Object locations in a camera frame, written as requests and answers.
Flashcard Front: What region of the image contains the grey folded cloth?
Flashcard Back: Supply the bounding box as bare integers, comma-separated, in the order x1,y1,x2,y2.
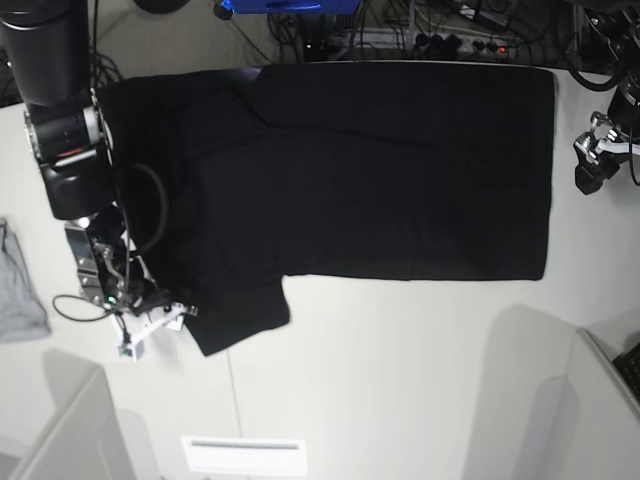
1,218,51,343

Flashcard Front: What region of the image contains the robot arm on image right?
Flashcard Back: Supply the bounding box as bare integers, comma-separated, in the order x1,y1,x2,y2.
567,1,639,195

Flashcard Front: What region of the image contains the blue box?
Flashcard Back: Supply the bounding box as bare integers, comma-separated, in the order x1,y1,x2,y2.
220,0,360,15

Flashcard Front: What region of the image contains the white partition panel left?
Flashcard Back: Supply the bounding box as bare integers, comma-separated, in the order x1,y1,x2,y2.
1,350,136,479

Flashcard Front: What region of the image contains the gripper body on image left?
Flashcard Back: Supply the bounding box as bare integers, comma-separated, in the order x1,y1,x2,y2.
65,205,165,315

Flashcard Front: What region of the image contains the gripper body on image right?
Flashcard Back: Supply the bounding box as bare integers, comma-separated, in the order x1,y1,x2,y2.
573,111,633,175

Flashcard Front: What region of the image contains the white partition panel right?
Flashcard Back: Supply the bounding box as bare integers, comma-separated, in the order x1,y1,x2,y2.
519,327,640,480

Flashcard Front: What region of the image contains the black keyboard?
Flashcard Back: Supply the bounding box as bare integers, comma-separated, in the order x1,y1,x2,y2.
613,344,640,401

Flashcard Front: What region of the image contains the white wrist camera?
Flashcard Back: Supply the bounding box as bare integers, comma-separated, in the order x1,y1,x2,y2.
110,302,198,362

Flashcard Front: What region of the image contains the white partition panel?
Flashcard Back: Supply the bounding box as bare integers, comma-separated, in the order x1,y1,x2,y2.
519,327,640,480
1,350,136,479

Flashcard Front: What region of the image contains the black T-shirt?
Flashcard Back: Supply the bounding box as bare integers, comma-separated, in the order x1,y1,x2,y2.
98,62,555,356

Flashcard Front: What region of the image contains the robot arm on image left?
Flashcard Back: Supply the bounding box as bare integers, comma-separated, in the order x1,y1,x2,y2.
1,1,198,321

